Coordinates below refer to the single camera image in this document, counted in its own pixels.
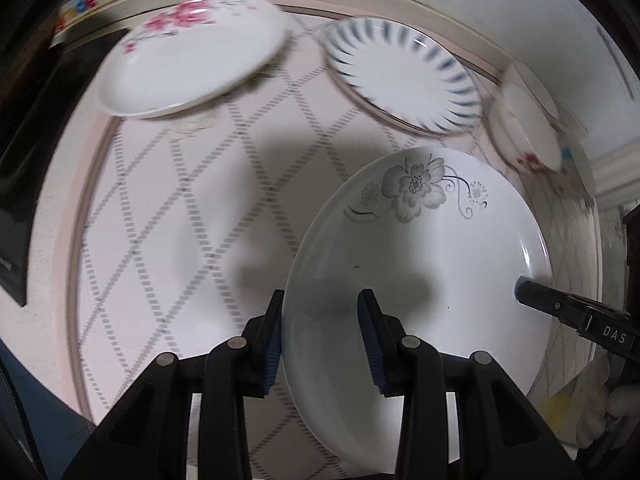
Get white plate grey flower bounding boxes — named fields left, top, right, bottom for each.
left=282, top=146, right=551, bottom=472

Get white bowl red flowers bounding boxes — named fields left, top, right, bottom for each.
left=488, top=61, right=562, bottom=174

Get patterned pink table mat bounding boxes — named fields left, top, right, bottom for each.
left=67, top=0, right=601, bottom=480

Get white gloved right hand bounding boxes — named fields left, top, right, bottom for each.
left=576, top=354, right=639, bottom=448

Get white plate pink flowers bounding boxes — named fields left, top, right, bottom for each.
left=96, top=0, right=288, bottom=118

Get white plate blue stripes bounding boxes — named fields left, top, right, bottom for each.
left=323, top=16, right=483, bottom=136

